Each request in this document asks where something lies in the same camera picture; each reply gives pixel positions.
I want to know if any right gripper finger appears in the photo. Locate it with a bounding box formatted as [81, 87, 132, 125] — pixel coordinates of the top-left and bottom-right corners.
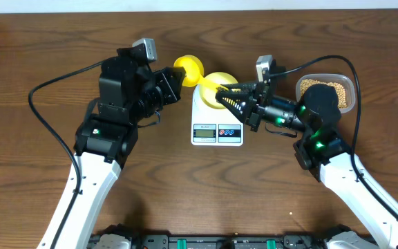
[216, 97, 254, 125]
[216, 82, 256, 99]

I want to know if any right black camera cable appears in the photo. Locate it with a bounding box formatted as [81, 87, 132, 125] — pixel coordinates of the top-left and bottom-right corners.
[271, 55, 398, 239]

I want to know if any clear plastic bean container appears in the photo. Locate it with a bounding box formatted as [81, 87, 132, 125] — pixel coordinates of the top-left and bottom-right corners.
[296, 73, 356, 113]

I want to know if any left black camera cable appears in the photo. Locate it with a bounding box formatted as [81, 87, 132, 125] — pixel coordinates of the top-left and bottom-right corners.
[28, 60, 105, 249]

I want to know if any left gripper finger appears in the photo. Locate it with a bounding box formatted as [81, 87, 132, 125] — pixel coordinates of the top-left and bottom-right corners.
[164, 67, 185, 93]
[155, 71, 182, 104]

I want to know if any white digital kitchen scale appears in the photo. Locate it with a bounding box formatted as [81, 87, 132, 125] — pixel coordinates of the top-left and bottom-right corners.
[191, 86, 244, 147]

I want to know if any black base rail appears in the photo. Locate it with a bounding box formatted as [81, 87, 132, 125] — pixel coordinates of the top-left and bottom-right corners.
[88, 224, 376, 249]

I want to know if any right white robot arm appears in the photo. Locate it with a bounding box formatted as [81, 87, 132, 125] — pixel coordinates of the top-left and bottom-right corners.
[216, 83, 398, 248]

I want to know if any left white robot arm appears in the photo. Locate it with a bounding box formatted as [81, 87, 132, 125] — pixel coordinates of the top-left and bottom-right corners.
[38, 55, 186, 248]

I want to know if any yellow plastic bowl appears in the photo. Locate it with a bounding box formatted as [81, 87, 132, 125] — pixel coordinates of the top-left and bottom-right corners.
[199, 72, 238, 109]

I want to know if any black camera cable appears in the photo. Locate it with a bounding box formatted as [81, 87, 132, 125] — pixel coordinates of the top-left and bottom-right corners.
[28, 60, 105, 249]
[271, 55, 398, 239]

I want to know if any yellow plastic scoop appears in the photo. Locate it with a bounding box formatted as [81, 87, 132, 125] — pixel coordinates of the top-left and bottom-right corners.
[173, 55, 227, 92]

